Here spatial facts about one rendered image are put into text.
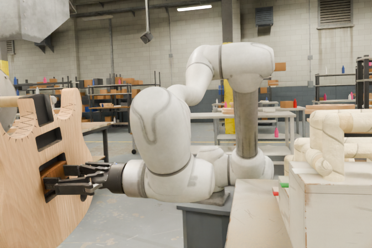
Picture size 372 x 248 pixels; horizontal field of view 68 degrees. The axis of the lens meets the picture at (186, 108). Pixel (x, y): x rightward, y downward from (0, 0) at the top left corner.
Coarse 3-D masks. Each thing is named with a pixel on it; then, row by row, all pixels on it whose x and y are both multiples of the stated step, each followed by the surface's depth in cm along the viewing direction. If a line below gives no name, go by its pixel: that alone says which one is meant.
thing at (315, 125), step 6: (312, 120) 53; (318, 120) 52; (312, 126) 53; (318, 126) 52; (312, 132) 53; (318, 132) 52; (312, 138) 53; (318, 138) 53; (312, 144) 53; (318, 144) 53
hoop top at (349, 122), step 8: (368, 112) 45; (328, 120) 45; (336, 120) 44; (344, 120) 44; (352, 120) 44; (360, 120) 44; (368, 120) 43; (344, 128) 44; (352, 128) 44; (360, 128) 44; (368, 128) 44
